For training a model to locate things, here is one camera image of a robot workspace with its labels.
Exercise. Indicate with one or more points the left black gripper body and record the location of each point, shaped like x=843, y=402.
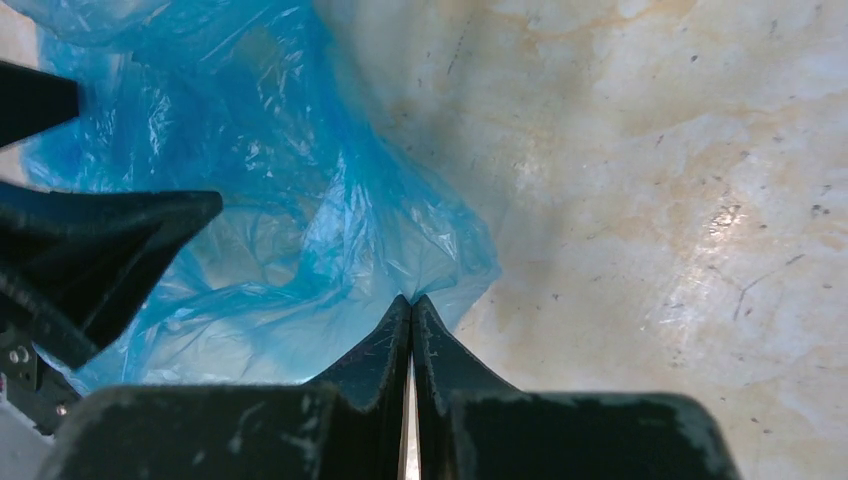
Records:
x=37, y=390

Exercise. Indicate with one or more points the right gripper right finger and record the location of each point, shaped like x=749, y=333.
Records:
x=473, y=424

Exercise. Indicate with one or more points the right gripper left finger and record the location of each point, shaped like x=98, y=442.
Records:
x=346, y=423

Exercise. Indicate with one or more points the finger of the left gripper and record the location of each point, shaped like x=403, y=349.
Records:
x=33, y=101
x=76, y=268

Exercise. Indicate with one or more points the blue plastic trash bag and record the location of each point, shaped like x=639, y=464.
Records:
x=322, y=226

